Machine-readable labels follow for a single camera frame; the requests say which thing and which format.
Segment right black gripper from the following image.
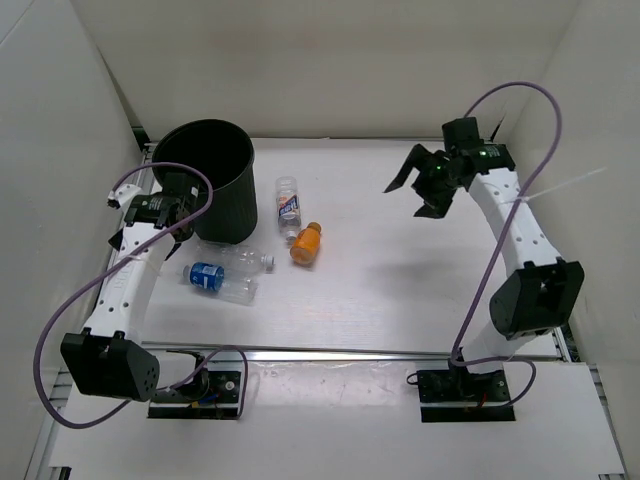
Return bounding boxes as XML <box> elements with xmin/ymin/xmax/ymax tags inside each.
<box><xmin>386</xmin><ymin>144</ymin><xmax>462</xmax><ymax>220</ymax></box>

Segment white label clear bottle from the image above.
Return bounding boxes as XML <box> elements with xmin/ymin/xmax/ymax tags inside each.
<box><xmin>276</xmin><ymin>176</ymin><xmax>302</xmax><ymax>243</ymax></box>

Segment orange plastic bottle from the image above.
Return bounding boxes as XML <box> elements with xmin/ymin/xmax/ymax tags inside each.
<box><xmin>290</xmin><ymin>222</ymin><xmax>322</xmax><ymax>266</ymax></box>

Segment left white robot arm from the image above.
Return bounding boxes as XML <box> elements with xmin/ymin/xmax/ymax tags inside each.
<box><xmin>60</xmin><ymin>172</ymin><xmax>202</xmax><ymax>402</ymax></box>

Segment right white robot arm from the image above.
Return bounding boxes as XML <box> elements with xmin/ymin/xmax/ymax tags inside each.
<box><xmin>387</xmin><ymin>117</ymin><xmax>584</xmax><ymax>400</ymax></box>

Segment black plastic bin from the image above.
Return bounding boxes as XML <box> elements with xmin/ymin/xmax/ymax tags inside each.
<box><xmin>152</xmin><ymin>119</ymin><xmax>258</xmax><ymax>244</ymax></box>

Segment blue label clear bottle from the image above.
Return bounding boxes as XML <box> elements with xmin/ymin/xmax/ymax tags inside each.
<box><xmin>182</xmin><ymin>262</ymin><xmax>258</xmax><ymax>305</ymax></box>

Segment clear unlabelled plastic bottle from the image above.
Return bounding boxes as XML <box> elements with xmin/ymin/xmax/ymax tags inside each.
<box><xmin>196</xmin><ymin>242</ymin><xmax>275</xmax><ymax>275</ymax></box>

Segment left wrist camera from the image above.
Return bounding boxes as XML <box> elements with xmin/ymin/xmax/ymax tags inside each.
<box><xmin>107</xmin><ymin>184</ymin><xmax>142</xmax><ymax>210</ymax></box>

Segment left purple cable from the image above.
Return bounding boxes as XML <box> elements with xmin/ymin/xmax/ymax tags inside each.
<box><xmin>38</xmin><ymin>163</ymin><xmax>249</xmax><ymax>430</ymax></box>

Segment purple cable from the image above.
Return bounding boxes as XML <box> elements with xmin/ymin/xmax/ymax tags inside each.
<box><xmin>38</xmin><ymin>163</ymin><xmax>249</xmax><ymax>430</ymax></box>
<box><xmin>448</xmin><ymin>81</ymin><xmax>562</xmax><ymax>406</ymax></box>

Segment aluminium frame rail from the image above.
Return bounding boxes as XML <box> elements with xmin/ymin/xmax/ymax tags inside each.
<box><xmin>143</xmin><ymin>336</ymin><xmax>567</xmax><ymax>362</ymax></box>

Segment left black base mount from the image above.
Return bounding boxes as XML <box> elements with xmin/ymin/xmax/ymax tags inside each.
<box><xmin>147</xmin><ymin>346</ymin><xmax>249</xmax><ymax>421</ymax></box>

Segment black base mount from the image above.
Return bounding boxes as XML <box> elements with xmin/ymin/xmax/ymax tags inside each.
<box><xmin>147</xmin><ymin>346</ymin><xmax>249</xmax><ymax>421</ymax></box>
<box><xmin>406</xmin><ymin>367</ymin><xmax>516</xmax><ymax>423</ymax></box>

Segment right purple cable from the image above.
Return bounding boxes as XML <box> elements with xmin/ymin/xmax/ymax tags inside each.
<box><xmin>448</xmin><ymin>81</ymin><xmax>562</xmax><ymax>406</ymax></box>

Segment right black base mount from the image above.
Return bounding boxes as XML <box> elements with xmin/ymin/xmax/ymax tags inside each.
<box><xmin>406</xmin><ymin>367</ymin><xmax>516</xmax><ymax>423</ymax></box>

